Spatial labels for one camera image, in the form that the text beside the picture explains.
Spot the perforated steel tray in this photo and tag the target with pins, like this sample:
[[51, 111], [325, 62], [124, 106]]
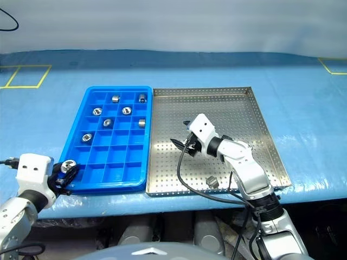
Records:
[[230, 113]]

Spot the blue compartment tray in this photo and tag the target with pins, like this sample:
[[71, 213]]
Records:
[[119, 154]]

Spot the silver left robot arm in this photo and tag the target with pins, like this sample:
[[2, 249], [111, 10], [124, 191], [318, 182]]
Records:
[[16, 216]]

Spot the metal roller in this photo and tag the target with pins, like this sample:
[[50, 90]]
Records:
[[67, 165], [107, 122], [126, 110], [97, 111], [142, 98], [115, 98], [212, 182], [142, 123], [86, 137]]

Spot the grey robot torso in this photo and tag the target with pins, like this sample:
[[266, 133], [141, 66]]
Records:
[[157, 250]]

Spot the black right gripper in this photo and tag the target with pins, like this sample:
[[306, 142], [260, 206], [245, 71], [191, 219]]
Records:
[[194, 150]]

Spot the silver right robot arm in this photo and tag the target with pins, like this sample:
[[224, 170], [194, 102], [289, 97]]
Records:
[[252, 176]]

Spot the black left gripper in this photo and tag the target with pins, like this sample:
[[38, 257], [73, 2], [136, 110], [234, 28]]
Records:
[[60, 187]]

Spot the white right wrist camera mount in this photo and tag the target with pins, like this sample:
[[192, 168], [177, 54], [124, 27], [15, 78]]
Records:
[[202, 128]]

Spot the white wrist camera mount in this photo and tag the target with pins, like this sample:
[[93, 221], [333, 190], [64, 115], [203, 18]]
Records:
[[202, 128], [31, 173]]

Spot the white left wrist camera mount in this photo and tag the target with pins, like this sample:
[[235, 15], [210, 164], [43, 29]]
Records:
[[31, 173]]

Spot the grey rounded shape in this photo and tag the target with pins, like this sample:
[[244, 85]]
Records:
[[135, 230], [208, 233]]

